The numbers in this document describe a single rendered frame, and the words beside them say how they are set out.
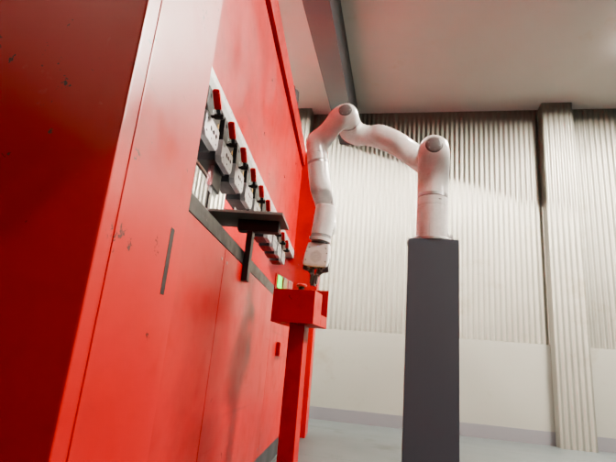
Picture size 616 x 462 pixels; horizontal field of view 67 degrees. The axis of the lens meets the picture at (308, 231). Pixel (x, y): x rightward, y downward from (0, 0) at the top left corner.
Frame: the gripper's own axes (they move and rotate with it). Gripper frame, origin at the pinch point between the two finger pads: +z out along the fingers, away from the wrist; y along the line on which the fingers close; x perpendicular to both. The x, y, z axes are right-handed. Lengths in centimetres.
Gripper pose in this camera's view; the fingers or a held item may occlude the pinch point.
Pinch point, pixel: (313, 280)
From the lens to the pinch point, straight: 186.7
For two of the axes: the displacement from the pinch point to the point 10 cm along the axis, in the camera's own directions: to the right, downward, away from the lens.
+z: -1.7, 9.5, -2.5
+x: 2.7, 2.9, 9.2
